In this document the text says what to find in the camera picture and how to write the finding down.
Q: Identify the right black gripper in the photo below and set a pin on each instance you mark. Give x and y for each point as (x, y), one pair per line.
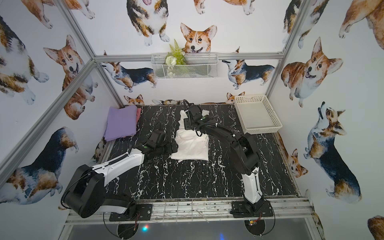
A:
(186, 124)

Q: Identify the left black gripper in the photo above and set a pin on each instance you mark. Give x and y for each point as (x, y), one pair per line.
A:
(169, 146)

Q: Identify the white printed t-shirt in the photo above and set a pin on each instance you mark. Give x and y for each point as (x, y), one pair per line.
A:
(190, 145)

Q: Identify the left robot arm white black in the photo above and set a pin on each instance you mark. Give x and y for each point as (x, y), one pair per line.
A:
(86, 193)

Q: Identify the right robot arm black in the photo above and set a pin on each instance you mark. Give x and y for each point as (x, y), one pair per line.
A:
(244, 154)

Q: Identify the folded pink t-shirt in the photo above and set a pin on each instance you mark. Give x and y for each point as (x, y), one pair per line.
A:
(139, 111)

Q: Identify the folded purple t-shirt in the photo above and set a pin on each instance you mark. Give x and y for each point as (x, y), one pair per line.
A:
(121, 123)

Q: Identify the white plastic basket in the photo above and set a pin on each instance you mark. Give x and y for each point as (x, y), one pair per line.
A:
(257, 115)

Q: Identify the artificial green fern plant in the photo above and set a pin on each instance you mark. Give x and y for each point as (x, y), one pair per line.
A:
(175, 61)

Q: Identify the white wire wall basket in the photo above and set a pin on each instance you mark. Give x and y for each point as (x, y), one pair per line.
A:
(188, 66)

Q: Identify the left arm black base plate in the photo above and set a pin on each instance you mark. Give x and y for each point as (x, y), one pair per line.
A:
(140, 212)

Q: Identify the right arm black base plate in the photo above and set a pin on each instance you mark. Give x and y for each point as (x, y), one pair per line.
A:
(264, 210)

